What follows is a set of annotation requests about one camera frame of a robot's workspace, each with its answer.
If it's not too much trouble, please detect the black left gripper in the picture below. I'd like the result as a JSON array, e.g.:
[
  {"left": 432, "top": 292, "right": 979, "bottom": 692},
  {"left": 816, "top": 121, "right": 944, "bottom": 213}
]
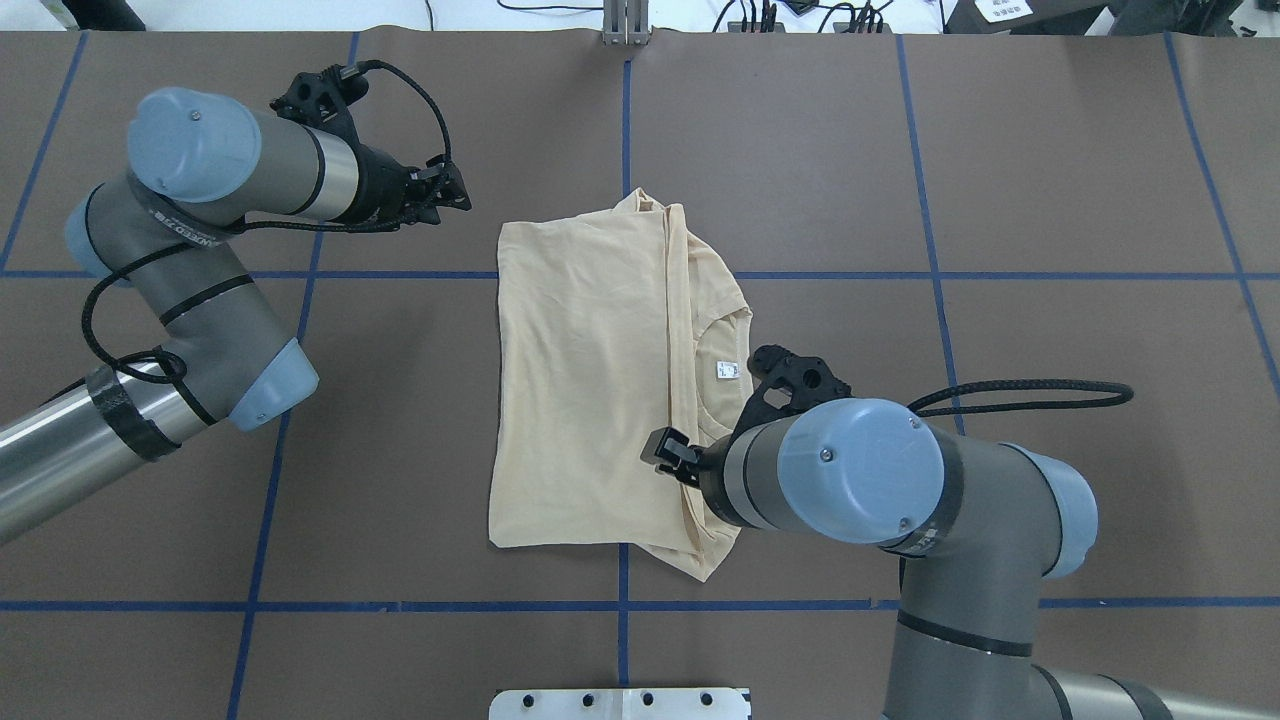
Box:
[{"left": 355, "top": 146, "right": 472, "bottom": 229}]

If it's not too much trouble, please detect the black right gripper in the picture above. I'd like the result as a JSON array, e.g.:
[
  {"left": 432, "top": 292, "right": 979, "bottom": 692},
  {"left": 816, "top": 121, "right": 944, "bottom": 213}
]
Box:
[{"left": 640, "top": 427, "right": 731, "bottom": 521}]

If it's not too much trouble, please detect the beige long-sleeve printed shirt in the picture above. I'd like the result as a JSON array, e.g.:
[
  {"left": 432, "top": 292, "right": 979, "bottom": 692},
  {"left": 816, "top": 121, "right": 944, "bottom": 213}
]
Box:
[{"left": 488, "top": 190, "right": 753, "bottom": 582}]

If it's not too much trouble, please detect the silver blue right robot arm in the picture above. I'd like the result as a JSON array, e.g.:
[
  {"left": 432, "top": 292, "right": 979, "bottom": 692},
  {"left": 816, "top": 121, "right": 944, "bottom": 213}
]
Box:
[{"left": 641, "top": 398, "right": 1207, "bottom": 719}]

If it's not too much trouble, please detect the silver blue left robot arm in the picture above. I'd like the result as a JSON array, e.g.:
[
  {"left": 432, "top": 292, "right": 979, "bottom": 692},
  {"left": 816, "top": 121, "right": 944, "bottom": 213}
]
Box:
[{"left": 1, "top": 61, "right": 472, "bottom": 542}]

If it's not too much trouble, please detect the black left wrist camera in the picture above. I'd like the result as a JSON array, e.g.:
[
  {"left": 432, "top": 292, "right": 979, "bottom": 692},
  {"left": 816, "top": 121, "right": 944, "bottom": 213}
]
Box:
[{"left": 269, "top": 64, "right": 370, "bottom": 135}]

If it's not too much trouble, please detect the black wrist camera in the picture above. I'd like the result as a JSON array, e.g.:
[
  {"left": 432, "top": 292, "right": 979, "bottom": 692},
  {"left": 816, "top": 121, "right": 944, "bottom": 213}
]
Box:
[
  {"left": 731, "top": 345, "right": 852, "bottom": 439},
  {"left": 269, "top": 64, "right": 370, "bottom": 135}
]

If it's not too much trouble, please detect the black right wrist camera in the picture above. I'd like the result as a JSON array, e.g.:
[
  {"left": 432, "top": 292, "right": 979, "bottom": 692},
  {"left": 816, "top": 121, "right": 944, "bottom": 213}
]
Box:
[{"left": 731, "top": 345, "right": 852, "bottom": 439}]

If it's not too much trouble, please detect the aluminium frame post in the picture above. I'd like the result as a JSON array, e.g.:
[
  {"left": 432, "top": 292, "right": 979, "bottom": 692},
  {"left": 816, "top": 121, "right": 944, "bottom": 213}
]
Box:
[{"left": 602, "top": 0, "right": 652, "bottom": 47}]

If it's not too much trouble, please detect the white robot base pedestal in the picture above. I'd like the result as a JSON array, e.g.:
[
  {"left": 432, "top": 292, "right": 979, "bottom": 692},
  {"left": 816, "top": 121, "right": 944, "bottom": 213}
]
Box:
[{"left": 488, "top": 687, "right": 753, "bottom": 719}]

